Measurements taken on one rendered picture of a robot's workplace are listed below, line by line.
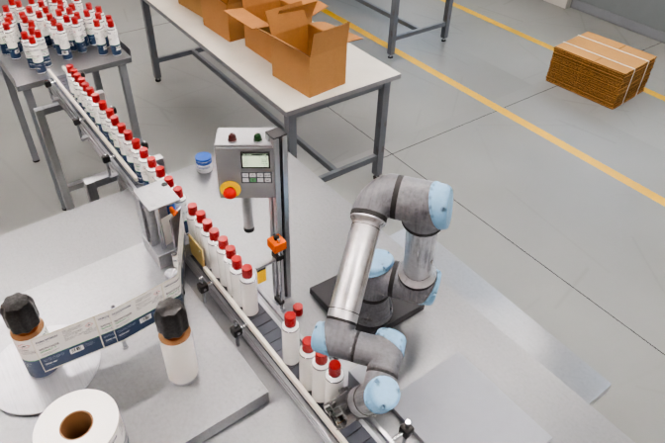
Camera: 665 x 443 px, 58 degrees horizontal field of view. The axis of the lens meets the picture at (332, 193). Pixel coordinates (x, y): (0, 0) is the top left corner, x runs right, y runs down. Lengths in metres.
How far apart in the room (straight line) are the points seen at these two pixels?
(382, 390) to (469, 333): 0.73
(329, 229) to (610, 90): 3.42
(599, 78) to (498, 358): 3.61
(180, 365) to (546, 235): 2.58
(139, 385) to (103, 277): 0.48
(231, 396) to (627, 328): 2.25
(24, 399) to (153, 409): 0.36
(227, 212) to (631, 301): 2.24
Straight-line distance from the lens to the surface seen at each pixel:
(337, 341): 1.44
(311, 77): 3.23
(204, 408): 1.81
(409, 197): 1.49
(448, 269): 2.24
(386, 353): 1.43
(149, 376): 1.90
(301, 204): 2.46
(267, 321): 1.97
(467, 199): 3.93
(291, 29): 3.50
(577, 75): 5.40
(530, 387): 1.99
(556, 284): 3.53
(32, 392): 1.96
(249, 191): 1.75
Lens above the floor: 2.40
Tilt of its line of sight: 39 degrees down
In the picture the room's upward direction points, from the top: 2 degrees clockwise
